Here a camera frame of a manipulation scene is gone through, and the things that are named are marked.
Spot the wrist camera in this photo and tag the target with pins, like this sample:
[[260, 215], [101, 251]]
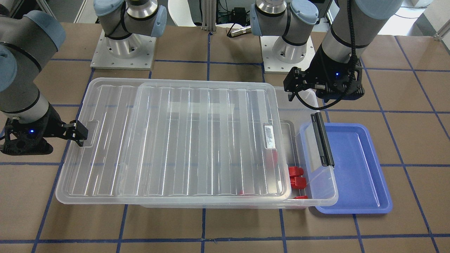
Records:
[[337, 81], [14, 145]]

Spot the clear plastic box lid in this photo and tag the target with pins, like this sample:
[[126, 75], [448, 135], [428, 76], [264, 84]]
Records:
[[175, 142]]

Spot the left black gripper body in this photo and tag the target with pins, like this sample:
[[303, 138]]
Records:
[[320, 69]]

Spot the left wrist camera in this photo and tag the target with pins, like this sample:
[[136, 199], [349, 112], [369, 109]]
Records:
[[337, 81]]

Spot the white chair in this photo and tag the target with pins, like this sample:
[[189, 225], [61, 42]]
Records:
[[179, 11]]

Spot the clear plastic storage box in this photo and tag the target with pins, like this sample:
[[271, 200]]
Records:
[[308, 157]]

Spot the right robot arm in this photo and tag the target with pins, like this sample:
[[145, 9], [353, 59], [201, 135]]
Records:
[[28, 44]]

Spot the black box latch handle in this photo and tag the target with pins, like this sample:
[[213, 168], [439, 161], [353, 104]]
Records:
[[321, 136]]

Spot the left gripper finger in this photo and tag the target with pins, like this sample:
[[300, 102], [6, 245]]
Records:
[[296, 80], [292, 95]]

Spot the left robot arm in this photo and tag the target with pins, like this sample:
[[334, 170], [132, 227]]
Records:
[[352, 30]]

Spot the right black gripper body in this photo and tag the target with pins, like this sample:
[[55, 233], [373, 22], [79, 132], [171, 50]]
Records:
[[52, 123]]

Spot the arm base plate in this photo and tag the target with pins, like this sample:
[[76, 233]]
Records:
[[279, 57], [134, 53]]

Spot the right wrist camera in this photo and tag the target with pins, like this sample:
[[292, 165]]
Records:
[[14, 145]]

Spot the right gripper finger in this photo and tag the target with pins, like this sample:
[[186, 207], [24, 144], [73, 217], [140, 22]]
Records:
[[74, 131]]

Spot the aluminium frame post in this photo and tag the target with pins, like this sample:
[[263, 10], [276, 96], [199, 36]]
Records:
[[208, 15]]

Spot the blue plastic tray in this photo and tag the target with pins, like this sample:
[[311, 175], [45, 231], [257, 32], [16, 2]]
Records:
[[356, 183]]

